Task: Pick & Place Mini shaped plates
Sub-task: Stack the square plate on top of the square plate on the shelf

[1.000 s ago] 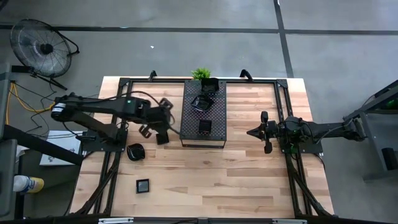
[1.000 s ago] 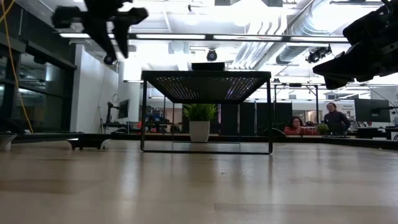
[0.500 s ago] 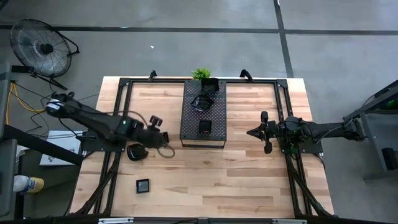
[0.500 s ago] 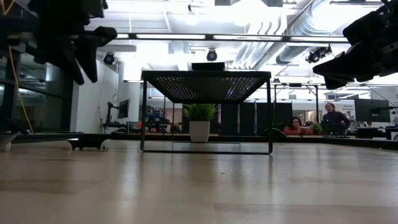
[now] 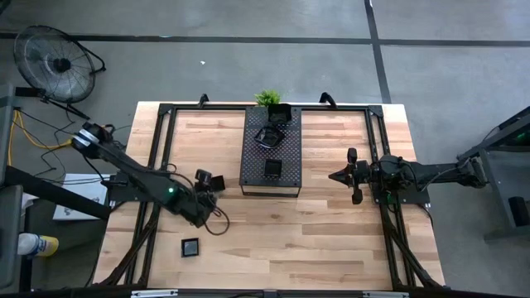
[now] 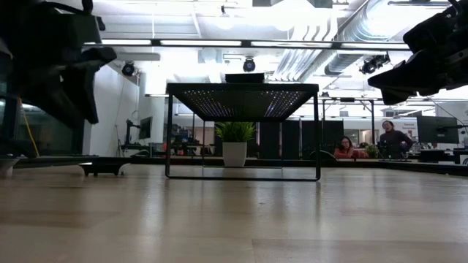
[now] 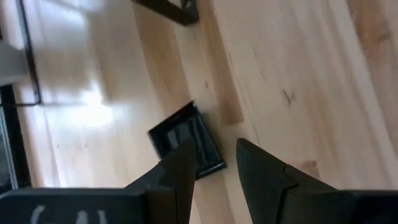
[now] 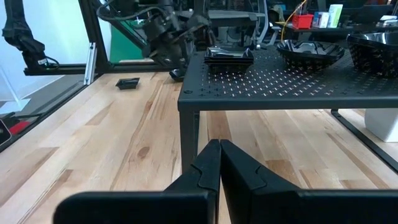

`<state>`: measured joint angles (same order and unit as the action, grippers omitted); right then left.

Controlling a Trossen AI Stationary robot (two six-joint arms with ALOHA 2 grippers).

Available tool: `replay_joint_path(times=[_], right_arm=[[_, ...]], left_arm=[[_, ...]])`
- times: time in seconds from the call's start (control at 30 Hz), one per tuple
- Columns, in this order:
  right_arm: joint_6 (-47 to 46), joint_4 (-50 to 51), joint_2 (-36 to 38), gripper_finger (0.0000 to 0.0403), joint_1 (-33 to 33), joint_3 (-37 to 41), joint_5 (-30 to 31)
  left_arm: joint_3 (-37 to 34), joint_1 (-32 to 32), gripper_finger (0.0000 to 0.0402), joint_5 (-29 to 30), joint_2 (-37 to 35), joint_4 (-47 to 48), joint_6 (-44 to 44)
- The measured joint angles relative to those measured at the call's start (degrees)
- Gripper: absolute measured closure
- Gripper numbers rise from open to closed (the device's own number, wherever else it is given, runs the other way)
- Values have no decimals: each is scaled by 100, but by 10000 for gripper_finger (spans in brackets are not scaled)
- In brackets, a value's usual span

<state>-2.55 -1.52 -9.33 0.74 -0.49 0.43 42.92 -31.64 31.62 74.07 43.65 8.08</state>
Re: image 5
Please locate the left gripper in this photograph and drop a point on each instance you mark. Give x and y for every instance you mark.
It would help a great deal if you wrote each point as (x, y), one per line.
(198, 209)

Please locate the green plant in white pot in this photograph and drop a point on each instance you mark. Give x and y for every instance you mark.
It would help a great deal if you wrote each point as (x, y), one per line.
(267, 98)

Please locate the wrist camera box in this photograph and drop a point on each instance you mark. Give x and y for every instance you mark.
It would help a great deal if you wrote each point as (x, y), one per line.
(203, 176)
(367, 173)

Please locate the silver aluminium bracket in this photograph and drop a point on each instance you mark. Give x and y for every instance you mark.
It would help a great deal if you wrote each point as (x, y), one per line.
(155, 293)
(385, 294)

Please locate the right side equipment cart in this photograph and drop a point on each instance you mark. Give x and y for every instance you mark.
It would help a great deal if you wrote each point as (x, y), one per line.
(501, 182)

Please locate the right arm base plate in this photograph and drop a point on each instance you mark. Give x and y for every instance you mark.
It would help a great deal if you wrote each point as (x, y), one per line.
(406, 198)

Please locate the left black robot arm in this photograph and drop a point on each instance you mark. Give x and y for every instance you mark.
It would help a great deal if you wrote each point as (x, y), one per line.
(136, 171)

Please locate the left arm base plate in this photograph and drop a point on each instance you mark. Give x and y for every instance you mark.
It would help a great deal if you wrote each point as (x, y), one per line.
(124, 192)

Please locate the black perforated metal shelf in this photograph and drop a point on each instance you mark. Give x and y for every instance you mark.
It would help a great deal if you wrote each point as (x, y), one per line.
(252, 165)

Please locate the small black square plate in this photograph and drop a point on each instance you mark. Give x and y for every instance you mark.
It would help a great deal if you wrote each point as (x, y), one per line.
(218, 184)
(273, 168)

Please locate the deep black square plate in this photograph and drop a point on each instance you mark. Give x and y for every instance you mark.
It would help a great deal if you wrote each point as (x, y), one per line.
(190, 247)
(279, 115)

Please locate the black frame hook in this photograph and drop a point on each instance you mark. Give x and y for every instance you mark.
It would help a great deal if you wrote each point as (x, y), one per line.
(203, 100)
(328, 99)

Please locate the white and yellow bottle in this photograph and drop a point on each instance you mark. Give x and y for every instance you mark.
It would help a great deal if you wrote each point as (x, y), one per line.
(37, 245)

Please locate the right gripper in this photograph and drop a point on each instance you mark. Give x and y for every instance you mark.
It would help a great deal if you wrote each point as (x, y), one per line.
(354, 155)

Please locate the white box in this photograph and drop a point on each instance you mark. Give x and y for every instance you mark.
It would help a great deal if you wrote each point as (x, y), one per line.
(89, 186)

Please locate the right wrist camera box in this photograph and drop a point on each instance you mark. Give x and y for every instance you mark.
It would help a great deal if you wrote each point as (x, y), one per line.
(367, 173)

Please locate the black metal table frame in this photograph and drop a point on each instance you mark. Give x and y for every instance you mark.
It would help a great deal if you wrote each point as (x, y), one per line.
(207, 107)

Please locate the black floor fan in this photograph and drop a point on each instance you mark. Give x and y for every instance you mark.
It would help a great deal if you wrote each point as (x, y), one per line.
(61, 65)

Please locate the black leaf-shaped plate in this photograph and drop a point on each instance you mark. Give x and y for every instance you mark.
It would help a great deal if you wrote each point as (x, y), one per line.
(265, 147)
(269, 136)

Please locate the equipment cart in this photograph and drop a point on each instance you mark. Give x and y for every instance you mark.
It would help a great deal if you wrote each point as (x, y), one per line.
(10, 215)
(501, 182)

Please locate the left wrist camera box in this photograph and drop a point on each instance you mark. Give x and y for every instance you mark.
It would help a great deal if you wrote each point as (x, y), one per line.
(203, 176)

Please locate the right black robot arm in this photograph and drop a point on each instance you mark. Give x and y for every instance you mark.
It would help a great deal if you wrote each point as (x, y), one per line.
(435, 174)

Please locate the left side equipment cart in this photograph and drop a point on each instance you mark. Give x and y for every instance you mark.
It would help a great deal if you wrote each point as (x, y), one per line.
(10, 215)

